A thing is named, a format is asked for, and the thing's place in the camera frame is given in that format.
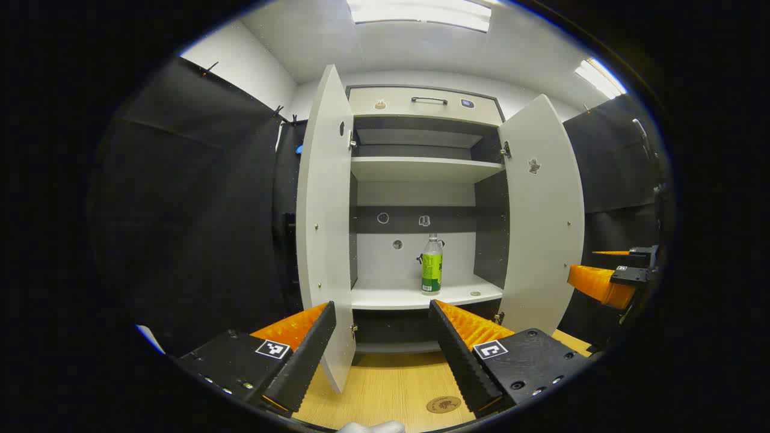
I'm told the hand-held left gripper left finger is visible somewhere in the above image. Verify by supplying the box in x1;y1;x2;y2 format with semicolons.
174;301;337;417

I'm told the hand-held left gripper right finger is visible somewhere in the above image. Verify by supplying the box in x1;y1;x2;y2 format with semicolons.
428;299;594;419

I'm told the round brown coaster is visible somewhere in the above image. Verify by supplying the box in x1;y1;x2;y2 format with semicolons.
426;395;462;414

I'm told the white printed paper sheet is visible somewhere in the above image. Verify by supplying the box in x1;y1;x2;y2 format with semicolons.
135;325;166;354

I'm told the white cabinet drawer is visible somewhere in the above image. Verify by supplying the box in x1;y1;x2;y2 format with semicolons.
348;86;505;127

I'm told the green label plastic bottle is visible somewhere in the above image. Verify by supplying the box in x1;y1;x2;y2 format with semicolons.
421;233;444;295

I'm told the ceiling light panel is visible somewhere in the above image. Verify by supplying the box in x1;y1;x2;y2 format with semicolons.
347;0;493;32
574;58;626;100

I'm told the black backdrop cloth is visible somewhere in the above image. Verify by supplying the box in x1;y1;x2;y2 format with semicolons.
90;56;671;355

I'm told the white cabinet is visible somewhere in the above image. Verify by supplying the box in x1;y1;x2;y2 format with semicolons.
346;84;509;355

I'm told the white cabinet door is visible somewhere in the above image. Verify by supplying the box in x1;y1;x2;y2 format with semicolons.
498;94;585;336
296;64;357;395

